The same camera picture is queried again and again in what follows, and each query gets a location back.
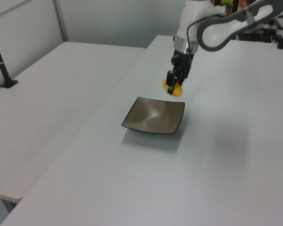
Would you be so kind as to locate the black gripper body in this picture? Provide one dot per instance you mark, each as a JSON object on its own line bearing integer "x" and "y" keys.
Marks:
{"x": 182, "y": 61}

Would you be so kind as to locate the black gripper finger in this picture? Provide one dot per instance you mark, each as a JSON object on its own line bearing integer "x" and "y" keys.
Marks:
{"x": 171, "y": 80}
{"x": 183, "y": 77}

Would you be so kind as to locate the yellow toy potato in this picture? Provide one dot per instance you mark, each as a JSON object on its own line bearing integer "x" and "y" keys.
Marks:
{"x": 177, "y": 91}

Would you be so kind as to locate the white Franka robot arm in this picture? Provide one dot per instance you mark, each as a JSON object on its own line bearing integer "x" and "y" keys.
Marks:
{"x": 214, "y": 35}

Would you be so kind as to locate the square brown ceramic plate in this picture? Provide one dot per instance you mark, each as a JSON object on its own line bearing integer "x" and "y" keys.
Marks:
{"x": 153, "y": 115}

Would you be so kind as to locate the black pole stand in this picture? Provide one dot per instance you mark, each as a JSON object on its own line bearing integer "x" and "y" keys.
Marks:
{"x": 1, "y": 63}

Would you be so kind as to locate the aluminium corner frame post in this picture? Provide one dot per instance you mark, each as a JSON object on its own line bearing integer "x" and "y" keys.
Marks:
{"x": 61, "y": 21}

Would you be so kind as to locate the horizontal aluminium wall rail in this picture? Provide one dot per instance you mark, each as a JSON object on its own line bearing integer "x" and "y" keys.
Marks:
{"x": 9, "y": 10}

